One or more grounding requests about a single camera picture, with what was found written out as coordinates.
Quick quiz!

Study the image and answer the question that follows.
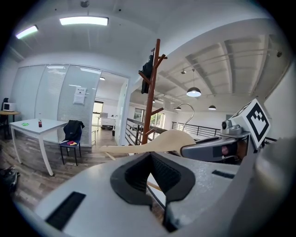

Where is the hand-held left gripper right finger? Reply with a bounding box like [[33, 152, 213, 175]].
[[150, 151, 242, 233]]

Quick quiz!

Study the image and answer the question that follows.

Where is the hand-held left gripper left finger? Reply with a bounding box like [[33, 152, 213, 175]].
[[34, 151, 167, 237]]

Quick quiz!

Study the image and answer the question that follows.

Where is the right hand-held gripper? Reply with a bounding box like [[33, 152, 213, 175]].
[[181, 98, 271, 162]]

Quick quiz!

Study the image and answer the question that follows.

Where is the light wooden hanger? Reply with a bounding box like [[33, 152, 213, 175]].
[[99, 103, 197, 192]]

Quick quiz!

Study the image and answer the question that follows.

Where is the brown wooden coat stand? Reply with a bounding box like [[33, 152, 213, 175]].
[[138, 38, 168, 145]]

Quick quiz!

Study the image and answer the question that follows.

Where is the black balcony railing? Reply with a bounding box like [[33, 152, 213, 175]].
[[171, 121, 222, 139]]

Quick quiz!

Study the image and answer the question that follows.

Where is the large black pendant lamp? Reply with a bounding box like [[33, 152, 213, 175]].
[[186, 69, 202, 97]]

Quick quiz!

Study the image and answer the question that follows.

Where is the blue seat black chair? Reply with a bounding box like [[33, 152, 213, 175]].
[[59, 120, 83, 166]]

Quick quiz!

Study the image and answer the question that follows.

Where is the black railing with wooden handrail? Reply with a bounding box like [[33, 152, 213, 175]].
[[126, 117, 167, 146]]

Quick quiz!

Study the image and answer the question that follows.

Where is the black jacket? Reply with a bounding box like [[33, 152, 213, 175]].
[[63, 119, 85, 142]]

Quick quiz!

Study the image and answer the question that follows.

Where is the white cabinet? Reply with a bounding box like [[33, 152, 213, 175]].
[[96, 112, 116, 130]]

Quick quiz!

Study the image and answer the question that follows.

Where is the small black backpack rig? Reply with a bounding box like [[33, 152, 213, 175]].
[[0, 166, 20, 193]]

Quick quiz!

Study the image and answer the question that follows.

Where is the black hanging bag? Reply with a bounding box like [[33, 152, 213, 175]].
[[141, 54, 154, 94]]

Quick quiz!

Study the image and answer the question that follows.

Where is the white rectangular table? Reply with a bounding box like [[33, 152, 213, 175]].
[[9, 118, 69, 176]]

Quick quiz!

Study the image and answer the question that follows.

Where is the white paper notice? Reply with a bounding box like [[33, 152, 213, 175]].
[[73, 87, 88, 105]]

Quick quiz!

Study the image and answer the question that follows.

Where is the round wooden desk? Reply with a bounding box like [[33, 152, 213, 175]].
[[0, 110, 21, 139]]

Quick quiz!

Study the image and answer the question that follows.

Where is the white microwave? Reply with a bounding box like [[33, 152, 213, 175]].
[[2, 102, 17, 112]]

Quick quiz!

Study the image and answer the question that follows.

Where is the large rectangular ceiling light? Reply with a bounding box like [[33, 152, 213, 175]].
[[59, 16, 109, 26]]

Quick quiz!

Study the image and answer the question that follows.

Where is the narrow rectangular ceiling light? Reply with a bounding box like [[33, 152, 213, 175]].
[[15, 25, 38, 39]]

